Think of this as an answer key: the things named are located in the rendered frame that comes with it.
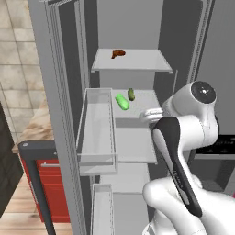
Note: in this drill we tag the dark grey cabinet frame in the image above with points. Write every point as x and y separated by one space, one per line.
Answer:
33 165

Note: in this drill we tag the grey right fridge door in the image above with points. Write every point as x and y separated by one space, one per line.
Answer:
218 46

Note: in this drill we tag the dark green cucumber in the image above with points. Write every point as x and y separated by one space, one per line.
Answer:
131 94

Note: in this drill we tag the grey fridge rack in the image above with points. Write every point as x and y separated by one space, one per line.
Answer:
134 143
137 62
143 99

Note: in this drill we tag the grey fridge door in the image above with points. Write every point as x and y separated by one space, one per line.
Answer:
55 91
218 46

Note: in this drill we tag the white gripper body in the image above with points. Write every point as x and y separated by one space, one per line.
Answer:
150 115

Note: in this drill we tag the light green vegetable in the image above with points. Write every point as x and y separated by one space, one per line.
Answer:
122 102

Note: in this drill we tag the grey fridge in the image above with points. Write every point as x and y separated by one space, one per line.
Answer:
128 24

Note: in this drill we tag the black hob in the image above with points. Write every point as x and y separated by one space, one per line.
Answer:
218 145

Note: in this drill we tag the grey left fridge door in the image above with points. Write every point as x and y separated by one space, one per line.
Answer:
55 91

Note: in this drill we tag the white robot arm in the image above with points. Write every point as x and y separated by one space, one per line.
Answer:
189 128

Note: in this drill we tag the dark cupboard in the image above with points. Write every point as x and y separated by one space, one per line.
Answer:
9 165

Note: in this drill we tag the brown meat piece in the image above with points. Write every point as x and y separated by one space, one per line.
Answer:
117 53

